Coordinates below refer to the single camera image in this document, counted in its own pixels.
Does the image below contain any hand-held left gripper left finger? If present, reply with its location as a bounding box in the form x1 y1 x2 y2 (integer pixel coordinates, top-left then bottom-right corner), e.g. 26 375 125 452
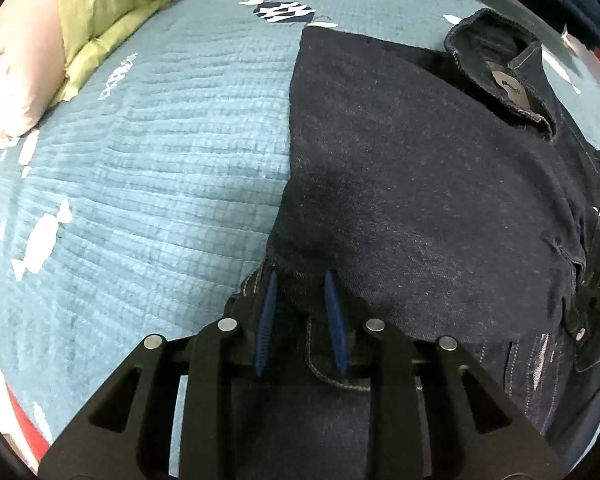
37 270 281 480

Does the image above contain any green blanket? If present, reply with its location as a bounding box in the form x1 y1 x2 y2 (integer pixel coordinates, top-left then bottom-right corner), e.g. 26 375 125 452
32 0 211 106

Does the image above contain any dark denim jacket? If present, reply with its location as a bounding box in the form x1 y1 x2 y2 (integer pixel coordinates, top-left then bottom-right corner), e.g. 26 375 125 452
230 7 600 480

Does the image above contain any red sheet edge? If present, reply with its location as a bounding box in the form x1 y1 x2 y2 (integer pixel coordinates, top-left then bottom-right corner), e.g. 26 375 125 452
2 385 53 463

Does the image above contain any pink pillow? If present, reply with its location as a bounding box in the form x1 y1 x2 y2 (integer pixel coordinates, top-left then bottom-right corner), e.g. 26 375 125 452
0 0 68 138

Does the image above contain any teal quilted bed cover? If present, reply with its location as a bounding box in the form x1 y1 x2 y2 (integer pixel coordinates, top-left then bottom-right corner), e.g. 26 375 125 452
0 0 600 461

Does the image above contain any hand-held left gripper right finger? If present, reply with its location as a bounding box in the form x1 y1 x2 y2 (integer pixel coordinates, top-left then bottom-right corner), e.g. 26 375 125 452
322 269 566 480

